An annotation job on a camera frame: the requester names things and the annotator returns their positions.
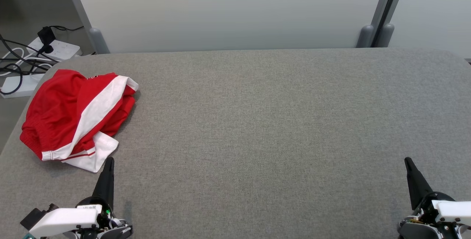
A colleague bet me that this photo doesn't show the red shorts with white stripe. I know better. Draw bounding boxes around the red shorts with white stripe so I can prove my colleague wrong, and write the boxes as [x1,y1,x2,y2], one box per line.
[20,69,139,161]

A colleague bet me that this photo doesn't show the thin black adapter wire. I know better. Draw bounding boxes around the thin black adapter wire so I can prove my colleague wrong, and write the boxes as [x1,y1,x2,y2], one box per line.
[51,25,84,32]

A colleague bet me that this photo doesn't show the grey partition post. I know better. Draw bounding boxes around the grey partition post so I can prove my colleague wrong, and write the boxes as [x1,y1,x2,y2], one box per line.
[356,0,400,48]
[61,0,111,54]
[376,0,410,47]

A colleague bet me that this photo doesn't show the black power adapter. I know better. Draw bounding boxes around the black power adapter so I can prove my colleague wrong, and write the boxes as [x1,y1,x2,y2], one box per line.
[38,26,57,46]

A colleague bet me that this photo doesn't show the white power cable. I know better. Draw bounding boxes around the white power cable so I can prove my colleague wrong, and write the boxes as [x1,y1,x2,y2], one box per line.
[0,47,50,77]

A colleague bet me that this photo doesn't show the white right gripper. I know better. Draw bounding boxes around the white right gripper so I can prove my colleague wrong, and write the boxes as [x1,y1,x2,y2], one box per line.
[397,157,471,239]

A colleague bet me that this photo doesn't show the red jersey with white sleeves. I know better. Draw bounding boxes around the red jersey with white sleeves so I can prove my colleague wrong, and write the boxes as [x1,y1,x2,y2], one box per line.
[62,85,137,173]

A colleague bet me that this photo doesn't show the looped black power cable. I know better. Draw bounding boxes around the looped black power cable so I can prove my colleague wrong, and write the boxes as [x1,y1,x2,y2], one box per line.
[0,63,24,96]

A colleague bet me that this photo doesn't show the white partition panel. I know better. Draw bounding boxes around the white partition panel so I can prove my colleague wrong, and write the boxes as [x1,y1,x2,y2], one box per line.
[69,0,389,54]
[389,0,471,60]

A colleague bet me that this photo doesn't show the white silver left gripper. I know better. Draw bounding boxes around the white silver left gripper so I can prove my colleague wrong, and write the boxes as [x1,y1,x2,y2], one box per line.
[23,157,133,239]

